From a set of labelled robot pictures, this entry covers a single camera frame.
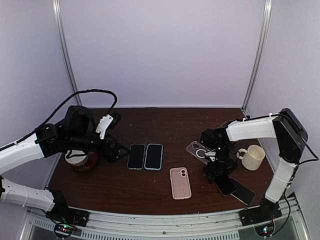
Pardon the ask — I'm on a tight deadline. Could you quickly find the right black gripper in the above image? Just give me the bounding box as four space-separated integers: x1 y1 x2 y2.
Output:
204 142 239 184

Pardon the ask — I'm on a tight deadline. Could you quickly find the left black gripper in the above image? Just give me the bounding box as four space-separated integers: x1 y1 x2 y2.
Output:
67 131 131 164

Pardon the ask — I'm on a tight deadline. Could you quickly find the silver smartphone black screen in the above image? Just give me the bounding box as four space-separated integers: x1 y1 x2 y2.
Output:
127 144 146 170

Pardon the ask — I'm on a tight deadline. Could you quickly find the pink edged smartphone bottom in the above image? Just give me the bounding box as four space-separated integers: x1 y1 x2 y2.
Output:
214 173 237 197

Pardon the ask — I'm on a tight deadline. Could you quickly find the clear magsafe phone case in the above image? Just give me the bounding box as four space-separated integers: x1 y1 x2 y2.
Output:
126 143 146 171

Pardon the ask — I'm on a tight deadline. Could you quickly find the grey clear phone case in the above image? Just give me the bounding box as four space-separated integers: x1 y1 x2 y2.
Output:
186 141 210 166

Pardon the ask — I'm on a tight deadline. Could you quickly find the dark smartphone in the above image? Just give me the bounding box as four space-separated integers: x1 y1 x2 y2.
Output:
230 178 256 206

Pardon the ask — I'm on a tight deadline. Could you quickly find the light blue phone case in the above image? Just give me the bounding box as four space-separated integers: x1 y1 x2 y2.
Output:
143 143 164 172

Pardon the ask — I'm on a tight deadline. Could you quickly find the pink phone case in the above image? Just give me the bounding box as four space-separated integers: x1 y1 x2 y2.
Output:
169 167 192 200

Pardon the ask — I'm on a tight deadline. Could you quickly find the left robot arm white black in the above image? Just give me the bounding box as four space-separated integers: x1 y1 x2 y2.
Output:
0 105 130 222

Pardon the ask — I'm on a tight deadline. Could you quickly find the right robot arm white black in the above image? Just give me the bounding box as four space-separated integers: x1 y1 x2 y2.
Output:
200 108 309 221

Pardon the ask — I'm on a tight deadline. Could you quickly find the red floral saucer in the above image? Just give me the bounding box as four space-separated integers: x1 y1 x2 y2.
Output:
72 152 99 172

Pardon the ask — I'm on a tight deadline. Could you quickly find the cream ribbed mug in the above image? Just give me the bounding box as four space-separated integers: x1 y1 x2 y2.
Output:
236 144 266 171

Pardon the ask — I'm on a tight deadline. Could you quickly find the white bowl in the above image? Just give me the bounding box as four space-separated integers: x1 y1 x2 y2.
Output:
64 155 87 167

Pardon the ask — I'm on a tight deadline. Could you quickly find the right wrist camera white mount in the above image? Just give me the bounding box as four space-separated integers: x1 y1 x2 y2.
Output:
204 149 216 162

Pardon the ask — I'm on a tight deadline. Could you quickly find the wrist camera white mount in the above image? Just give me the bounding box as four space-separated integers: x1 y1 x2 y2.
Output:
95 111 122 140
204 149 216 162

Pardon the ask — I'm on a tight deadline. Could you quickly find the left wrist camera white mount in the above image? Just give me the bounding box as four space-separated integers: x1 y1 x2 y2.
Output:
95 111 122 140

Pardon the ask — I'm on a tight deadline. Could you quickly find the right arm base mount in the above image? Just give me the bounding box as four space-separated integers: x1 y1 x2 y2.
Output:
239 198 282 238

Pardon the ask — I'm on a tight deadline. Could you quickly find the front aluminium rail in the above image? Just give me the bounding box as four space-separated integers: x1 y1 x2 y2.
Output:
21 192 310 240

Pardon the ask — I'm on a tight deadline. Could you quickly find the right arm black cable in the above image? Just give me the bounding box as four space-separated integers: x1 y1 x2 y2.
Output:
274 112 320 236

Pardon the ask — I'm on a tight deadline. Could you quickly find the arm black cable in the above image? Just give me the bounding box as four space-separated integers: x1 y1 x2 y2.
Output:
4 88 118 148
274 112 320 236

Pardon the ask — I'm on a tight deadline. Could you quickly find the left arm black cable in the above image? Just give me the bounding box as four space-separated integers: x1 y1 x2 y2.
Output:
4 88 118 148

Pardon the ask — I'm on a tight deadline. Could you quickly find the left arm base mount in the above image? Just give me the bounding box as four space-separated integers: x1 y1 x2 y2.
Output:
44 190 90 240

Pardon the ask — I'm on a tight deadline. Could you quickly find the left aluminium frame post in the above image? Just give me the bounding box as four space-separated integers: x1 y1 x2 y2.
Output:
52 0 78 93

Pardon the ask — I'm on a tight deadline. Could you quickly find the aluminium frame post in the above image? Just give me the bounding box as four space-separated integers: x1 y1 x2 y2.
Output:
52 0 78 93
241 0 272 115

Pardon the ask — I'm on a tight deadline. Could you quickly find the right aluminium frame post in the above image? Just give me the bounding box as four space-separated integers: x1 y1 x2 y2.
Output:
241 0 272 115

